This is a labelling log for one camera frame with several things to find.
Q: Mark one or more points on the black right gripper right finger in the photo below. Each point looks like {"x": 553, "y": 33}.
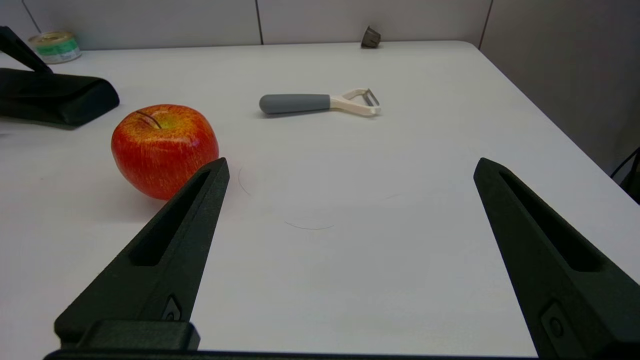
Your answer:
{"x": 555, "y": 260}

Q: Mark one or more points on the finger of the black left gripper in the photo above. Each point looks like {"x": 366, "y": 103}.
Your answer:
{"x": 20, "y": 50}

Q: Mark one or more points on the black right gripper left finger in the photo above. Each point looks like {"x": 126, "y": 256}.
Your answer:
{"x": 170, "y": 250}

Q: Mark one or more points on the black glasses case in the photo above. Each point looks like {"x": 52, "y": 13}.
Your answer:
{"x": 55, "y": 97}

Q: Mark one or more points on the green labelled tin can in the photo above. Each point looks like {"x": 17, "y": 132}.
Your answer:
{"x": 56, "y": 48}

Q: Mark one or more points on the red apple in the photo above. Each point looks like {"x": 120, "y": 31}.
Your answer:
{"x": 162, "y": 150}

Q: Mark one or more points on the small dark grey cup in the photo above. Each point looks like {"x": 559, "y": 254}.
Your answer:
{"x": 370, "y": 38}

